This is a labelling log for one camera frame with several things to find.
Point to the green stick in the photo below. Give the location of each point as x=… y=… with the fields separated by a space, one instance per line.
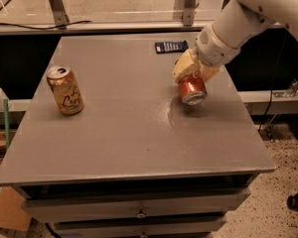
x=6 y=123

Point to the dark blue snack wrapper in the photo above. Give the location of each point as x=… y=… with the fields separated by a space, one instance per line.
x=170 y=47

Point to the yellow LaCroix can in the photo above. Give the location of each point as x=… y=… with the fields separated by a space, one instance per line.
x=63 y=84

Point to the grey drawer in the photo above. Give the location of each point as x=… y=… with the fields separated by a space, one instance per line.
x=141 y=228
x=135 y=206

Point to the grey drawer cabinet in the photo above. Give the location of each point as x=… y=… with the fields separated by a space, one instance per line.
x=134 y=135

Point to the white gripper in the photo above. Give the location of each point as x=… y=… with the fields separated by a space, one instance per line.
x=211 y=51

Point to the left metal bracket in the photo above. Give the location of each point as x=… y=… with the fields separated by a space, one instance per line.
x=59 y=13

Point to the red coke can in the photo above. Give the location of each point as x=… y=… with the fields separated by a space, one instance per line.
x=192 y=88

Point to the brown cardboard box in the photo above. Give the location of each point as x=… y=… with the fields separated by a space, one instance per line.
x=12 y=216

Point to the top grey drawer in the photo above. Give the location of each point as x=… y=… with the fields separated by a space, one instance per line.
x=135 y=206

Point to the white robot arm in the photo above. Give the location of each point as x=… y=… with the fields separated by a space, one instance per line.
x=240 y=20

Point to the black chair caster wheel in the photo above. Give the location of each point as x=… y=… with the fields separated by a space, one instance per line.
x=292 y=202

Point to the metal bracket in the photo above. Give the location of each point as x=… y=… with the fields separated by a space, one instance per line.
x=188 y=16
x=59 y=13

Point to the right metal bracket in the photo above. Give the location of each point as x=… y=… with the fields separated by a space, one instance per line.
x=188 y=16

